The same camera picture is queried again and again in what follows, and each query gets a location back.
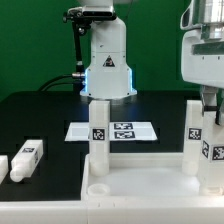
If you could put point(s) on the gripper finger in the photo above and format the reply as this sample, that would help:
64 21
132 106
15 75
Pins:
220 111

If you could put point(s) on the white front rail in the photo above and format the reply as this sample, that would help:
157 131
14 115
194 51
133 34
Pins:
190 210

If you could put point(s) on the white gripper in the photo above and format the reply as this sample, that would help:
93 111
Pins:
202 54

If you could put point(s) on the black camera stand pole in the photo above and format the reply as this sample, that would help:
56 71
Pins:
79 61

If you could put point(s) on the black camera on stand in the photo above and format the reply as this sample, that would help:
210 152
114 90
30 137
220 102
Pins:
90 13

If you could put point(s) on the white desk top tray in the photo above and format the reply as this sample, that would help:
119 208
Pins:
143 175

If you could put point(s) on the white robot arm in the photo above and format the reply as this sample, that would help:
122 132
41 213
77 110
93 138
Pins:
108 51

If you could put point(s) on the white flat base plate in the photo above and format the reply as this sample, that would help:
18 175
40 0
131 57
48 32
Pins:
118 131

